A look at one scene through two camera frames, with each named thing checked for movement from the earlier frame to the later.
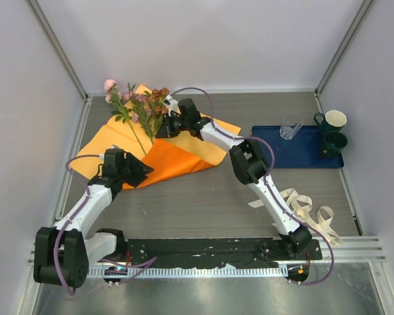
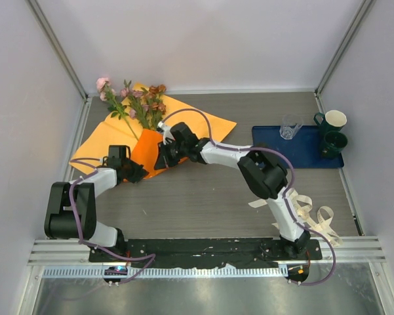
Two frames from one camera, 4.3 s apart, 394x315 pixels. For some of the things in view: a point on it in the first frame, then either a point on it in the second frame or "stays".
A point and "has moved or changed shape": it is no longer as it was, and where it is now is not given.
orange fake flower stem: x=157 y=108 has moved or changed shape
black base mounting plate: x=212 y=253 stays
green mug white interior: x=332 y=121 stays
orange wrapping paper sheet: x=187 y=151 has moved or changed shape
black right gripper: x=165 y=131 → x=162 y=161
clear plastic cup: x=291 y=124 stays
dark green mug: x=335 y=142 stays
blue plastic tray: x=302 y=151 stays
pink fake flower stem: x=123 y=113 has moved or changed shape
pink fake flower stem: x=141 y=114 has moved or changed shape
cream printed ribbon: x=300 y=206 stays
